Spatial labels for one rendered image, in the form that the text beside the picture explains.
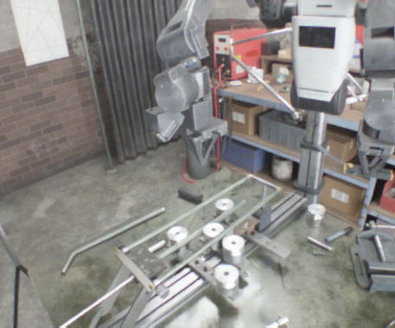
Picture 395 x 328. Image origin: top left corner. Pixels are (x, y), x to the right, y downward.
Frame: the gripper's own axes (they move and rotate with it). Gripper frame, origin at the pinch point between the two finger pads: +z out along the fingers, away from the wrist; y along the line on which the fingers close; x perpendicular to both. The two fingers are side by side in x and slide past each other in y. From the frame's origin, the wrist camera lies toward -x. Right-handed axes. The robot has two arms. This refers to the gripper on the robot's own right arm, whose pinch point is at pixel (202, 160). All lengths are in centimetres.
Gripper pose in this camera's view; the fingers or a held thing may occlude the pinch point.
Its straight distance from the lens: 65.1
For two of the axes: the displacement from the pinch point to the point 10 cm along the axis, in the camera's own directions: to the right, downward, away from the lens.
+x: 7.6, -3.8, 5.2
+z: 1.0, 8.6, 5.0
